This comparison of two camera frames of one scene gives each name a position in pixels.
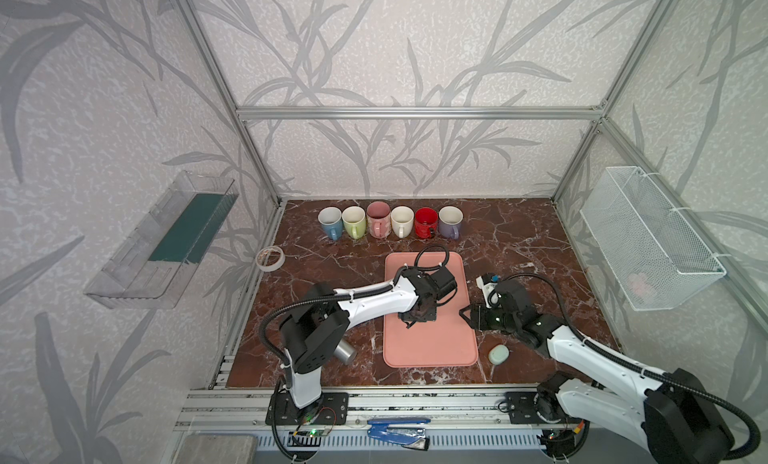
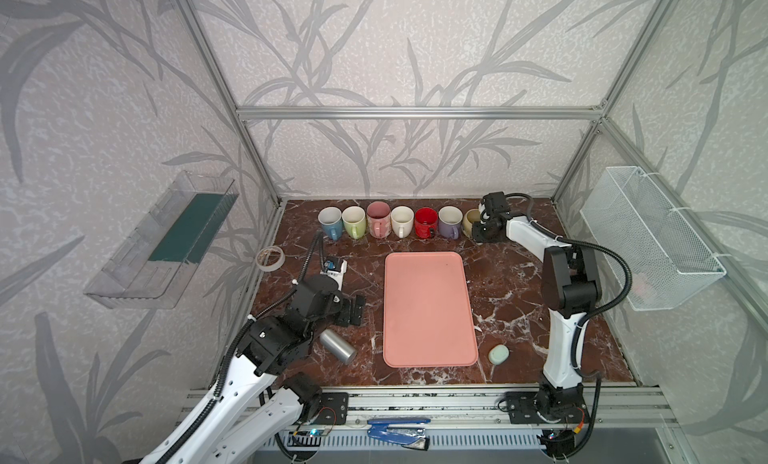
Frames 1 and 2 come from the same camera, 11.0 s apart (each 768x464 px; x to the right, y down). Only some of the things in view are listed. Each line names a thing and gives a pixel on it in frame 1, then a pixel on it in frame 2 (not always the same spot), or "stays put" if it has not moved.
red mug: [426, 219] stays put
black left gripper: [414, 312] to [355, 311]
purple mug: [450, 218] stays put
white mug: [402, 218] stays put
